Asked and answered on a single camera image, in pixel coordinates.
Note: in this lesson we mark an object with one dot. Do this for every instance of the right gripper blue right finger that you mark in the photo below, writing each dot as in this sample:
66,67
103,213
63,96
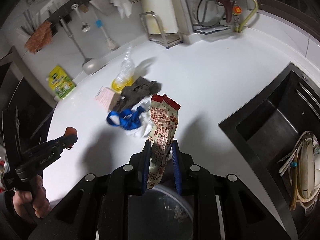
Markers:
194,180

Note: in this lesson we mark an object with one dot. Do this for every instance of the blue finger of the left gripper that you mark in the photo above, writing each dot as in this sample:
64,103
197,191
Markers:
65,142

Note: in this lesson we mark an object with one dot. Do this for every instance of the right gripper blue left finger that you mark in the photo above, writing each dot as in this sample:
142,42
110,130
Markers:
128,180

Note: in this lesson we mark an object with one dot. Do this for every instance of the orange peel piece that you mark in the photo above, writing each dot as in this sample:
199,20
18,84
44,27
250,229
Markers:
70,131

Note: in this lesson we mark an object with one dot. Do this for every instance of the white tissue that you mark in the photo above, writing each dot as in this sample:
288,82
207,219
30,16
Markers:
146,123

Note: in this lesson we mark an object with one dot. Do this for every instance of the pink paper receipt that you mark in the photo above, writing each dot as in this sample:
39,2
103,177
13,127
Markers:
107,98

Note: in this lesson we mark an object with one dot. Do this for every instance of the red patterned snack wrapper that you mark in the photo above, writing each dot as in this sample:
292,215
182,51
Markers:
164,115

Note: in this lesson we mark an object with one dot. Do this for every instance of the yellow plastic lid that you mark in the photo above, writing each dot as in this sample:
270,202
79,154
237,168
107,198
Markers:
118,85

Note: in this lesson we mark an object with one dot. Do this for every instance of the clear plastic bag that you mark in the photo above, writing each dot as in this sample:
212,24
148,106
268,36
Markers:
127,67

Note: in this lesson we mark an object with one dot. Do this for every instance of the dark grey cloth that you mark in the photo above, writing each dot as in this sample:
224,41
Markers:
131,95

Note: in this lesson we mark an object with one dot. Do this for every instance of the grey perforated trash basket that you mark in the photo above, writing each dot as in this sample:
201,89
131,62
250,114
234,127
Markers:
160,213

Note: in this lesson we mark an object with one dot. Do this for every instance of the person's left hand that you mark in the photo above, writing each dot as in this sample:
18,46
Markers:
40,204

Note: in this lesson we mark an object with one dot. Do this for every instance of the black range hood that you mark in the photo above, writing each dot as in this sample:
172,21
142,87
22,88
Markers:
23,92

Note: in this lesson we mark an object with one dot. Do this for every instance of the yellow green seasoning pouch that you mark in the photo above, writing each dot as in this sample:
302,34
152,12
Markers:
60,82

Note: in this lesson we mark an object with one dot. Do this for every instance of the grey spatula ladle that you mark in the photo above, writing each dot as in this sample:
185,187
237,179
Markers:
89,65

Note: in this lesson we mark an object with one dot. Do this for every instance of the dishes in sink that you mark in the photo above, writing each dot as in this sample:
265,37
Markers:
302,167

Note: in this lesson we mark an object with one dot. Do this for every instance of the orange dish rag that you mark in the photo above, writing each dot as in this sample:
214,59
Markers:
40,38

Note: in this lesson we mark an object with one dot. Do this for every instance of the small steel spoon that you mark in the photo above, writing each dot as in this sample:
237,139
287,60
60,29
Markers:
85,27

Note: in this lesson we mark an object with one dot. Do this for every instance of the chopsticks in holder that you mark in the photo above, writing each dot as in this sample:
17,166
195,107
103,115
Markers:
31,22

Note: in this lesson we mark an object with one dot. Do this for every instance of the blue white bottle brush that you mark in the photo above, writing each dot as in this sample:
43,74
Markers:
111,44

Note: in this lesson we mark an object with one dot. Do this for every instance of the steel cutting board rack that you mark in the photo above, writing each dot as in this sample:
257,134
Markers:
160,37

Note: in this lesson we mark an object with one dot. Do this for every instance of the white cutting board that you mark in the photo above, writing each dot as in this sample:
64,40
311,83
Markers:
164,10

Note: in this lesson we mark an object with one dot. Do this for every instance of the orange gas valve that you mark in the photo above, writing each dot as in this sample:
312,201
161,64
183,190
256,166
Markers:
237,10

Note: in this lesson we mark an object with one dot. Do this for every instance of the steel lid rack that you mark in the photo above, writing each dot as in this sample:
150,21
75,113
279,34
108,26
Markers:
199,29

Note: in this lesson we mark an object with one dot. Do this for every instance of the black wall utensil rail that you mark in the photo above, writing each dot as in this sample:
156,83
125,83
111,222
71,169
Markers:
75,1

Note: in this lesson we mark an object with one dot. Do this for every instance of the glass lid brown handle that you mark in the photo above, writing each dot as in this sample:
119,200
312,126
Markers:
209,13

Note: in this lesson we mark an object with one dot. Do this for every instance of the dark window frame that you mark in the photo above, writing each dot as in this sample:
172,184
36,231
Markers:
302,13

